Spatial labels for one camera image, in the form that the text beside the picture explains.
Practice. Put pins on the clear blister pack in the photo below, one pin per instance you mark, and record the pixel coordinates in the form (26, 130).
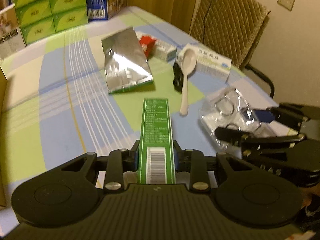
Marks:
(231, 110)

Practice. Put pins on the green tissue pack stack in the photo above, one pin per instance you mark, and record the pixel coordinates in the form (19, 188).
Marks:
(41, 18)

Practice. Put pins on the silver foil pouch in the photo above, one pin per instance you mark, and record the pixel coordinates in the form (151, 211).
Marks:
(126, 66)

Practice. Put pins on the chair with quilted cover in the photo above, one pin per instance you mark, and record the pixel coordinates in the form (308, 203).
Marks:
(232, 28)

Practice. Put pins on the white photo product box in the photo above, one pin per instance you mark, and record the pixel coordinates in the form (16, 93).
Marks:
(11, 39)

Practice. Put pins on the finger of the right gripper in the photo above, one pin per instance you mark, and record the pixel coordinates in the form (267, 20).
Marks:
(244, 143)
(289, 114)

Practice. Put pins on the green medicine box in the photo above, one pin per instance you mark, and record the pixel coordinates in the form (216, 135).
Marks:
(156, 152)

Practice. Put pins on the small white green box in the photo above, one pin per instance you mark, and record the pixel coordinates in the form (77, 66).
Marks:
(164, 51)

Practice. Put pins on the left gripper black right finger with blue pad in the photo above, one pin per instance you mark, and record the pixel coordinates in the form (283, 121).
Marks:
(206, 172)

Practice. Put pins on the white medicine box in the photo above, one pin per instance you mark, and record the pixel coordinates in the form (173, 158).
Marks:
(208, 62)

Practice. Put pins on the brown cardboard box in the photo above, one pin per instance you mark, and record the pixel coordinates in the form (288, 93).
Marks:
(3, 86)

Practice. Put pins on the red snack packet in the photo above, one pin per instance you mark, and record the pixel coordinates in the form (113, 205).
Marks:
(147, 43)

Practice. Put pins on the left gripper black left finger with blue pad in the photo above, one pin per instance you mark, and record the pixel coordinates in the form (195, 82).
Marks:
(114, 165)

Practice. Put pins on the white plastic spoon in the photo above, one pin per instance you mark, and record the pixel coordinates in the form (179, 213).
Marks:
(188, 65)

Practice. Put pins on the white wall socket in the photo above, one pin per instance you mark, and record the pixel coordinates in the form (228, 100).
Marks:
(287, 4)

